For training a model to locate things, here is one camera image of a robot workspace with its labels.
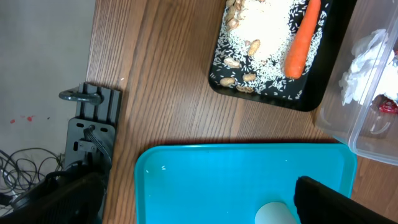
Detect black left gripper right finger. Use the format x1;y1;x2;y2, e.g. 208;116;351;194
294;176;397;224

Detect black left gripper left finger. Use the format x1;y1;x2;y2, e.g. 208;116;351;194
1;172;104;224

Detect translucent plastic cup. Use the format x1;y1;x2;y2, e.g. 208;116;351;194
254;202;297;224

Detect red sauce packet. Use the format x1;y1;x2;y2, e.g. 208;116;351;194
379;98;397;114

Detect orange carrot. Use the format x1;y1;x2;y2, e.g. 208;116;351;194
284;0;321;79

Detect rice and peanut scraps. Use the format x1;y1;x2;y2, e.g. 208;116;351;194
209;0;331;101

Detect white napkin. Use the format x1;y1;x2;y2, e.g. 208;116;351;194
338;29;397;105

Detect black waste tray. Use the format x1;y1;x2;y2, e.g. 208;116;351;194
208;0;356;111

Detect clear plastic bin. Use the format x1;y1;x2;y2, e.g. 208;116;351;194
315;0;397;165

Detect teal plastic tray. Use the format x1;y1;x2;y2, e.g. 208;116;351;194
134;143;358;223

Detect tangled floor cables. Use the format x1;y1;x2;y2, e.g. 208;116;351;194
0;147;66;215

